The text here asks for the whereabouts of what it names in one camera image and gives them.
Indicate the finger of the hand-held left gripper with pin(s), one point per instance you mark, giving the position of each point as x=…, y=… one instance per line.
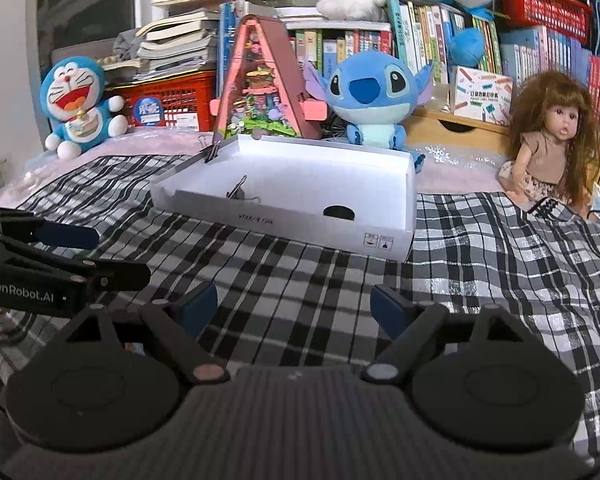
x=115, y=275
x=67, y=236

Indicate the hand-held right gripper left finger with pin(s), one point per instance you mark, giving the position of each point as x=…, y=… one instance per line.
x=200, y=308

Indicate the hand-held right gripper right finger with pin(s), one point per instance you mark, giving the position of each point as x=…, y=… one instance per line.
x=385, y=305

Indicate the white cardboard box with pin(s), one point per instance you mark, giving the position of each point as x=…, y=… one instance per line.
x=305, y=180

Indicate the black white plaid blanket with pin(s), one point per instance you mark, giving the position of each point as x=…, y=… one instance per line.
x=305, y=280

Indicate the black binder clip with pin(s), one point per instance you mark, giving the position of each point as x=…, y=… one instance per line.
x=240, y=189
x=211, y=149

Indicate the blue robot cat plush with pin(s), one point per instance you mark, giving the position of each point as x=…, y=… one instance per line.
x=75, y=90

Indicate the red plastic crate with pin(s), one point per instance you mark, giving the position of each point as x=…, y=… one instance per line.
x=180, y=95

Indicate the wooden drawer box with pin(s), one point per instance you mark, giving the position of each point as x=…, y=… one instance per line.
x=450, y=132

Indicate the grey cloth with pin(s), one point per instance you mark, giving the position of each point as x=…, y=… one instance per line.
x=126, y=42

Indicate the blue alien plush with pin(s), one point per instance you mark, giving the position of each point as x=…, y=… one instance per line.
x=370, y=90

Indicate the stack of worn books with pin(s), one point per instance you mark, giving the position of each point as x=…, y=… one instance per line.
x=180, y=40

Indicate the window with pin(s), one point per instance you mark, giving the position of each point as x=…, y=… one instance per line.
x=80, y=10

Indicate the pink triangular toy house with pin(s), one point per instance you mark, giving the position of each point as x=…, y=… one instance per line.
x=260, y=85

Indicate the white colourful printed carton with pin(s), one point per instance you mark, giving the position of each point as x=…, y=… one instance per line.
x=480, y=92

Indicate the brown-haired doll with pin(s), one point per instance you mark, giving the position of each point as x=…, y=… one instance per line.
x=562, y=120

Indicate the row of small shelved books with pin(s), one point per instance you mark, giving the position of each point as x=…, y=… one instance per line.
x=340, y=45

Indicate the row of green-spined books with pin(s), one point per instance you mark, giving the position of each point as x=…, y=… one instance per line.
x=425, y=35

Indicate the row of blue-red books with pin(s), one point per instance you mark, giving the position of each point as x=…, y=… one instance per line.
x=545, y=55

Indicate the red plastic basket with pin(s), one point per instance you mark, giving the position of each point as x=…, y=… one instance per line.
x=545, y=7

